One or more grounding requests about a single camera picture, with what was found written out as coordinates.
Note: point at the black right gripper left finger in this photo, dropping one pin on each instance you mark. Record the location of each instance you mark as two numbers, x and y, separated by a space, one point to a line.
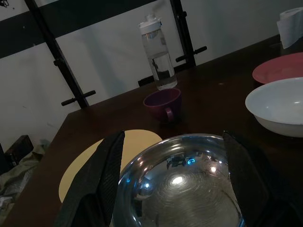
94 184

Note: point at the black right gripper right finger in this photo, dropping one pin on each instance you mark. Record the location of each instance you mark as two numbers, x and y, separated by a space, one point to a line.
255 194

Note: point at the pale yellow plate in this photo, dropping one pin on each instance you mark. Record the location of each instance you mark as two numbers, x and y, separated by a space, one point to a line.
139 142

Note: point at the shiny steel bowl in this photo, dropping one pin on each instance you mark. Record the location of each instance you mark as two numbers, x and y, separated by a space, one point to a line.
180 189

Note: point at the crumpled green cloth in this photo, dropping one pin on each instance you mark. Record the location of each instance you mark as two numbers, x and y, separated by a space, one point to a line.
19 170

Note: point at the dark box with clutter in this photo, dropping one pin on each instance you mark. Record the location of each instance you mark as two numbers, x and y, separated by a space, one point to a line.
20 147

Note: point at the white bowl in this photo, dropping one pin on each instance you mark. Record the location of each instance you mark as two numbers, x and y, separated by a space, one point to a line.
279 111

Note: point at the dark wooden table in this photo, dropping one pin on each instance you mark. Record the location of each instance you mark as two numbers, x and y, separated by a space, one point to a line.
213 99

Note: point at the small black box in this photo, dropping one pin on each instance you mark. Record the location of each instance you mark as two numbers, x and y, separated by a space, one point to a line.
145 81

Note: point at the pink plate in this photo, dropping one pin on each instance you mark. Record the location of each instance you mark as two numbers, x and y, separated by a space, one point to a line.
277 68

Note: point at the clear water bottle white lid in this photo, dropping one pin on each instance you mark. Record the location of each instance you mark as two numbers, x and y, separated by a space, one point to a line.
158 59

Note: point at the white paper towel roll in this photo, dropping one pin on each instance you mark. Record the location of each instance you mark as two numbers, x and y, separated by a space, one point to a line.
291 28

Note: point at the black metal stand post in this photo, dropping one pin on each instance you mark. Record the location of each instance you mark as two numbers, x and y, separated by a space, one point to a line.
54 47
181 30

